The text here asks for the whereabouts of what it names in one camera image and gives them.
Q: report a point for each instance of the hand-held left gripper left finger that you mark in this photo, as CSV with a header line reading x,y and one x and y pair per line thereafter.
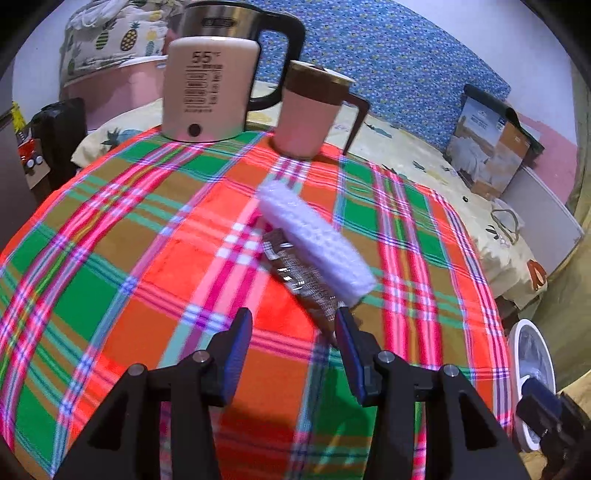
x,y
235,353

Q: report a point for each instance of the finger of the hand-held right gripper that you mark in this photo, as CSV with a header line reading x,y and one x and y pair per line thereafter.
x,y
540,401

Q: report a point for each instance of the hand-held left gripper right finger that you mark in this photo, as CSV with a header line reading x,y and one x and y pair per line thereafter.
x,y
352,357

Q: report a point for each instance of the white trash bin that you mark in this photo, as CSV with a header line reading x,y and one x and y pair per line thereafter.
x,y
531,350

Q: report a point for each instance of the brown snack wrapper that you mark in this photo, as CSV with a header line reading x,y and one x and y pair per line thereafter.
x,y
304,286

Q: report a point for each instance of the long white foam net sleeve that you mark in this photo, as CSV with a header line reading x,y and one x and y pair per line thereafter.
x,y
318,240

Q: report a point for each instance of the orange tape roll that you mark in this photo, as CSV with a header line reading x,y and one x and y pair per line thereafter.
x,y
536,274

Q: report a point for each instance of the plaid tablecloth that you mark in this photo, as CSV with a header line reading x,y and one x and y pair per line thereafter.
x,y
138,258

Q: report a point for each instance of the yellow-green curtain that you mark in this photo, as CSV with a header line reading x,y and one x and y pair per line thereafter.
x,y
579,230

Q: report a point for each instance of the clear plastic container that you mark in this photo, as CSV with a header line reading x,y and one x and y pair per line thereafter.
x,y
515,219

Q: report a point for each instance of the white board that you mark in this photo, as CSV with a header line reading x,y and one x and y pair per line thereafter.
x,y
540,217

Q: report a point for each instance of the pink mug with brown lid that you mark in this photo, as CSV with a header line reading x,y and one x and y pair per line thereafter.
x,y
307,120

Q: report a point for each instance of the cardboard quilt box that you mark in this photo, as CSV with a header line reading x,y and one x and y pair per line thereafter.
x,y
489,147

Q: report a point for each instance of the cream water warmer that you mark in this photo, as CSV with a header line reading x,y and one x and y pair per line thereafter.
x,y
207,92

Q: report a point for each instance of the black case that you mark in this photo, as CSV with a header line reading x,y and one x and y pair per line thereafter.
x,y
57,138

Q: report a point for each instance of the pink storage box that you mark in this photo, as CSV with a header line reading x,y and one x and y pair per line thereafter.
x,y
115,92

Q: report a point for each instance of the red toy car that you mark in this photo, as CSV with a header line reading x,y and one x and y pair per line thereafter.
x,y
30,152

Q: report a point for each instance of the blue patterned mattress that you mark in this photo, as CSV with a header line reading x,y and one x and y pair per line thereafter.
x,y
406,60

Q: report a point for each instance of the steel electric kettle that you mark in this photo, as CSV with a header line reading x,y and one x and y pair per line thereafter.
x,y
277,46

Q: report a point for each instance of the pineapple print bag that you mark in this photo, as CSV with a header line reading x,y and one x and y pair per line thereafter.
x,y
115,37

